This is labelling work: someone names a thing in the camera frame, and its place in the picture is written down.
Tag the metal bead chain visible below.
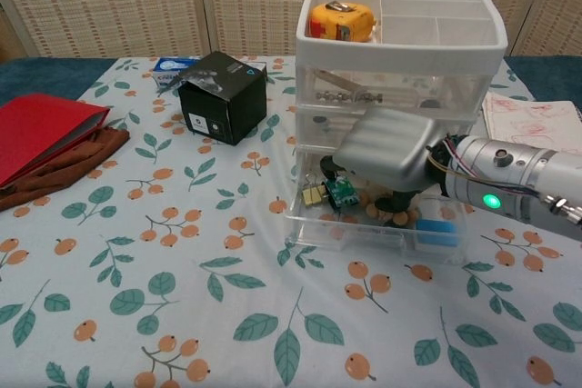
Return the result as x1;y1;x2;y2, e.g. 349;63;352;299
316;91;386;103

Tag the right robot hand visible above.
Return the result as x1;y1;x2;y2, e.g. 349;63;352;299
319;108;445;216

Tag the red folder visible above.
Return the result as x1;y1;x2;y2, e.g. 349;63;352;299
0;93;112;189

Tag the blue white toothpaste box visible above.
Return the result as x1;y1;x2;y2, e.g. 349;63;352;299
152;56;267;89

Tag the small green circuit board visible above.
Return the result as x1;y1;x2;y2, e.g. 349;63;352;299
323;177;361;211

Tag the black cardboard box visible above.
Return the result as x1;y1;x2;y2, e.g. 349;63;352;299
156;51;268;147

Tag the clear drawer with bead chain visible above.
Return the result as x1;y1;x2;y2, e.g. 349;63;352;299
297;65;495;111

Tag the yellow tape measure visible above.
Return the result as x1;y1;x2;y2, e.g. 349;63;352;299
307;0;381;43

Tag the woven folding screen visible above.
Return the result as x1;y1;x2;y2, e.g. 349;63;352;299
0;0;582;62

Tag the wooden stick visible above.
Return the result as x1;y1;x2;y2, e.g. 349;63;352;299
313;68;365;94

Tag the floral patterned tablecloth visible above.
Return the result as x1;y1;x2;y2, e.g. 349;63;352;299
0;55;582;388

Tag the white notebook with red sketches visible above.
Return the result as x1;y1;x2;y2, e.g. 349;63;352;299
481;91;582;153

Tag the wooden bead bracelet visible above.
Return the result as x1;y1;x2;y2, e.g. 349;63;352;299
358;192;422;228

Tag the clear plastic drawer organizer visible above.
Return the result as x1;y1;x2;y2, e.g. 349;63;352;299
293;0;508;207

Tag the clear drawer with green board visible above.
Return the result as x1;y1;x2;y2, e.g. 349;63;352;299
284;149;469;266

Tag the brown cloth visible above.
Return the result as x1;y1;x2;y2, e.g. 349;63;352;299
0;127;131;213

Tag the gold binder clip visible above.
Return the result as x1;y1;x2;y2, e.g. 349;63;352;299
302;174;329;208

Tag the clear drawer with dark disc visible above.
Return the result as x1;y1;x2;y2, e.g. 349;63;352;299
295;110;477;149

